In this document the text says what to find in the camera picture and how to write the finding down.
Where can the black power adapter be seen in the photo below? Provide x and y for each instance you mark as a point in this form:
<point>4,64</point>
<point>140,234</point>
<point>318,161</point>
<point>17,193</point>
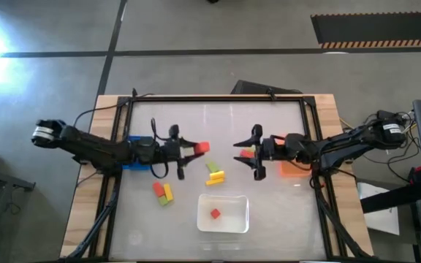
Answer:
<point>384,114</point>

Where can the red rectangular wooden block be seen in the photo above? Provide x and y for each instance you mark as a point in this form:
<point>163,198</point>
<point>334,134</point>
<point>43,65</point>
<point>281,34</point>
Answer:
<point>202,147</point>
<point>158,189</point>

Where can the black desk leg bar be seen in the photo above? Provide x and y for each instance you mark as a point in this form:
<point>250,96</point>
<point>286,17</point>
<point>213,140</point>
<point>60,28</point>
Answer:
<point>389,199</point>

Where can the yellow rectangular wooden block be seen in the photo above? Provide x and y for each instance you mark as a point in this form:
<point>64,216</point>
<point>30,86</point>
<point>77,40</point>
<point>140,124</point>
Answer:
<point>168,192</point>

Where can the black hazard striped floor mat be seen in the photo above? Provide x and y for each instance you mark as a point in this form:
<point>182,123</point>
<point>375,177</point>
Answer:
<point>378,29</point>

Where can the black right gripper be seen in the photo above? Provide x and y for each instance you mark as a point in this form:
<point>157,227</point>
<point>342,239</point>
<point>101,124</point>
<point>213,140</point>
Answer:
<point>272,149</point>

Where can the dark metal stand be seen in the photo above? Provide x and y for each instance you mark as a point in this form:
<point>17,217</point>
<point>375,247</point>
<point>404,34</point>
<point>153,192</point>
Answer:
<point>13,181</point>

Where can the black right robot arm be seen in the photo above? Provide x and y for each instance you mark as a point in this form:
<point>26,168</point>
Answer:
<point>342,144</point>

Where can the blue plastic bin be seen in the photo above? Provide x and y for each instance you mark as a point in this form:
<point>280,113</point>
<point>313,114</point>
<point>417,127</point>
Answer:
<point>135,167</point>

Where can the thin yellow wooden block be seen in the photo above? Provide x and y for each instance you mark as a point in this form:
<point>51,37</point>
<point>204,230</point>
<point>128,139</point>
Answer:
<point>215,182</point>

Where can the white paper sheet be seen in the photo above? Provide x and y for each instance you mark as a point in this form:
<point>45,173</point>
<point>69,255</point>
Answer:
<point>382,219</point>

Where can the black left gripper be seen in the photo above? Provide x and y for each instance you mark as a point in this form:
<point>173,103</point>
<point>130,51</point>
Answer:
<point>172,151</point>

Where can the white plastic bin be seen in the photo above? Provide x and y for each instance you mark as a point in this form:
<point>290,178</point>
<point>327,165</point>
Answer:
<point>232,223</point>

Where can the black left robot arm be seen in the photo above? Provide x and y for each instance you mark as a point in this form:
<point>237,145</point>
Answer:
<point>93,146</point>

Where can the green rectangular wooden block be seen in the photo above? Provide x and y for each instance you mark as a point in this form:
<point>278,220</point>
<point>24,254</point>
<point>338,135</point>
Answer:
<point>213,167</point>
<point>250,148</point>

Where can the black metal table frame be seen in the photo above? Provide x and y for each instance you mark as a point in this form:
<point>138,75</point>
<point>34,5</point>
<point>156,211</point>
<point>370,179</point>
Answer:
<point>214,98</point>

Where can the small red cube block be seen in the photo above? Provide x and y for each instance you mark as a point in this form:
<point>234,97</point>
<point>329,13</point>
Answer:
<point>215,213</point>

